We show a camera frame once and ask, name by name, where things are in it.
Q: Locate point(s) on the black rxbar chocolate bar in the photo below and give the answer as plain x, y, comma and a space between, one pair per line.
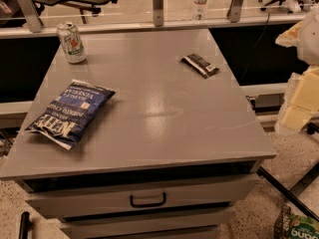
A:
201, 65

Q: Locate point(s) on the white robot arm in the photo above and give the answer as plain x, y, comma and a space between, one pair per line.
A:
301, 98

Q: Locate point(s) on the grey drawer cabinet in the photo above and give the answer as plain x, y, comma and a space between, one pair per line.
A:
166, 129

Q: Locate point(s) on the blue kettle chips bag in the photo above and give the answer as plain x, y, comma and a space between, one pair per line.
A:
66, 117

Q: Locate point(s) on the white green soda can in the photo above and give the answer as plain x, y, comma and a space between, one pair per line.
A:
71, 43

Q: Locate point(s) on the clear plastic water bottle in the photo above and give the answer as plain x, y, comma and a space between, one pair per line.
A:
199, 9

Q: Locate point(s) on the black pole on floor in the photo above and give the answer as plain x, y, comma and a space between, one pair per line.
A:
25, 225

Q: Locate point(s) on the black drawer handle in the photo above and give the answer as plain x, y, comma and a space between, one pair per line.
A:
148, 201

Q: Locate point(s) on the grey metal railing frame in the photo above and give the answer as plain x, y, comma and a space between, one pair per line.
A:
148, 14

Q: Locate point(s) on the wire basket with green pack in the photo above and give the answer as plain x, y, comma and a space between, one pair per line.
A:
289, 225

